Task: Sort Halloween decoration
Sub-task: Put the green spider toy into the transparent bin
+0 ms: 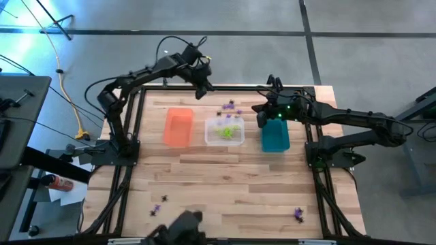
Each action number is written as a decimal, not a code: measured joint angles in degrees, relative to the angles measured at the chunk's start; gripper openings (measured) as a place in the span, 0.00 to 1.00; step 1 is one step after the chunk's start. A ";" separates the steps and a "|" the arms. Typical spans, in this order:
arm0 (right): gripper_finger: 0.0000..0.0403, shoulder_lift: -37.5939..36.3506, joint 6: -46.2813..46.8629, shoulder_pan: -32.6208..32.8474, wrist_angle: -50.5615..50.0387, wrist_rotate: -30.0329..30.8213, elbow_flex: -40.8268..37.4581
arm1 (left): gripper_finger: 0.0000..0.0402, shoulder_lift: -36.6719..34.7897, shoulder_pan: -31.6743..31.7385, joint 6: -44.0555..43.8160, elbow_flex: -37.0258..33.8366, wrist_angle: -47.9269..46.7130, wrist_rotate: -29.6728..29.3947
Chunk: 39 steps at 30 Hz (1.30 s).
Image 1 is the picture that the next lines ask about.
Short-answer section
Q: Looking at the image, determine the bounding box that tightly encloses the red bottle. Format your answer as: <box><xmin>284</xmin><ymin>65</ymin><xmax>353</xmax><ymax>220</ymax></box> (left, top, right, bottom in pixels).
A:
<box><xmin>40</xmin><ymin>174</ymin><xmax>74</xmax><ymax>192</ymax></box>

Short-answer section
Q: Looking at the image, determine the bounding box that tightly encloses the white paper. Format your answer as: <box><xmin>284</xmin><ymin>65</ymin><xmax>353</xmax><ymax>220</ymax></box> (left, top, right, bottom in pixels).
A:
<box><xmin>47</xmin><ymin>154</ymin><xmax>93</xmax><ymax>207</ymax></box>

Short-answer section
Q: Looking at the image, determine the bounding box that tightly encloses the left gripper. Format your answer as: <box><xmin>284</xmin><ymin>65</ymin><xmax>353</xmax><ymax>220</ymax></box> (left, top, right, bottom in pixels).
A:
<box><xmin>185</xmin><ymin>61</ymin><xmax>216</xmax><ymax>101</ymax></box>

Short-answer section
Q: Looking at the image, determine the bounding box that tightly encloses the grey desk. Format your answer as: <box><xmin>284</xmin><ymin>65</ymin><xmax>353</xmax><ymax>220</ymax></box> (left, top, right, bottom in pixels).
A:
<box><xmin>0</xmin><ymin>75</ymin><xmax>52</xmax><ymax>171</ymax></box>

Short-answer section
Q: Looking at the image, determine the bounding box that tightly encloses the black metal table frame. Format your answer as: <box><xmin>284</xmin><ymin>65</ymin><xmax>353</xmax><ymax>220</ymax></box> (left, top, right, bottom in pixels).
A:
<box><xmin>80</xmin><ymin>84</ymin><xmax>367</xmax><ymax>245</ymax></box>

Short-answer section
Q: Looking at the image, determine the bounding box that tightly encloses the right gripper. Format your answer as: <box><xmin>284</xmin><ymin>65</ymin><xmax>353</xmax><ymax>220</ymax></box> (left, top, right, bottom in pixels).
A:
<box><xmin>251</xmin><ymin>90</ymin><xmax>311</xmax><ymax>129</ymax></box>

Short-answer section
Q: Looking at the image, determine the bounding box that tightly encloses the orange plastic bin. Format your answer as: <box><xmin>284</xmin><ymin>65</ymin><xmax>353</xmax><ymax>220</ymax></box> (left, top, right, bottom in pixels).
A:
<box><xmin>163</xmin><ymin>108</ymin><xmax>195</xmax><ymax>148</ymax></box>

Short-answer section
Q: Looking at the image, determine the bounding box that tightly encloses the black frame handle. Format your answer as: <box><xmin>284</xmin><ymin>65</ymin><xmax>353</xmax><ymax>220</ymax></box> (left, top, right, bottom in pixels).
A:
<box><xmin>266</xmin><ymin>73</ymin><xmax>284</xmax><ymax>93</ymax></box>

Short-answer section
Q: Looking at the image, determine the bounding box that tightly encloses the yellow extension cable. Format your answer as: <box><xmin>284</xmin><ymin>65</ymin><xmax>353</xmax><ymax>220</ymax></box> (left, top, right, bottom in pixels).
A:
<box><xmin>19</xmin><ymin>0</ymin><xmax>91</xmax><ymax>141</ymax></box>

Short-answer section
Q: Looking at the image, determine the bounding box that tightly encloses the black desk clamp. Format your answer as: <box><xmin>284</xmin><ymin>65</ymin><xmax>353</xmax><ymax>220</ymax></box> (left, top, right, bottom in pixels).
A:
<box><xmin>0</xmin><ymin>88</ymin><xmax>35</xmax><ymax>112</ymax></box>

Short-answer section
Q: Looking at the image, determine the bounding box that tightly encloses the silver bracket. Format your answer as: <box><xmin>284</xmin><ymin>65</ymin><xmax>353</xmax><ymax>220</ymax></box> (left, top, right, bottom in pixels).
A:
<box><xmin>108</xmin><ymin>238</ymin><xmax>147</xmax><ymax>245</ymax></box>
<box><xmin>298</xmin><ymin>239</ymin><xmax>337</xmax><ymax>245</ymax></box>

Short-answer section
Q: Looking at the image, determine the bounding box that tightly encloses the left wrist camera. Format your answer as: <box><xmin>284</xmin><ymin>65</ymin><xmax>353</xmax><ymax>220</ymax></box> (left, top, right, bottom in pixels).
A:
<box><xmin>182</xmin><ymin>44</ymin><xmax>202</xmax><ymax>65</ymax></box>

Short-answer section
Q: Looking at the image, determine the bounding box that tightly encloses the clear plastic bin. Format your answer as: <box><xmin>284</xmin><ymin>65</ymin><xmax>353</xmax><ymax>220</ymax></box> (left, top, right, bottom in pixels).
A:
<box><xmin>204</xmin><ymin>116</ymin><xmax>246</xmax><ymax>146</ymax></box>

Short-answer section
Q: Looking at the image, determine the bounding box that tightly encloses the black desk bar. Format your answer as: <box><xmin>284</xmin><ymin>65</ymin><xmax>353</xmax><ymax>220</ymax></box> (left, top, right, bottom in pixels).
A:
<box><xmin>22</xmin><ymin>146</ymin><xmax>92</xmax><ymax>184</ymax></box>

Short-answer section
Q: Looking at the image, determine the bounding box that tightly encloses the grey side table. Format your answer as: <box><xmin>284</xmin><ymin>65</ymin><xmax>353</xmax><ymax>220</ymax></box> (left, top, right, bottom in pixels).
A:
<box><xmin>388</xmin><ymin>86</ymin><xmax>436</xmax><ymax>198</ymax></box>

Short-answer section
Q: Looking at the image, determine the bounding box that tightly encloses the blue plastic bin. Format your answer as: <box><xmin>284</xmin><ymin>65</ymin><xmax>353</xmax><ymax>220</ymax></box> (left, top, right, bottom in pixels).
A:
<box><xmin>260</xmin><ymin>118</ymin><xmax>291</xmax><ymax>153</ymax></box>

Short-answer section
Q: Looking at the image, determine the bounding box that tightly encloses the black tripod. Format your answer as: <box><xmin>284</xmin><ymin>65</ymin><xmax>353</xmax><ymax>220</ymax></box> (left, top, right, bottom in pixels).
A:
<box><xmin>35</xmin><ymin>0</ymin><xmax>75</xmax><ymax>41</ymax></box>

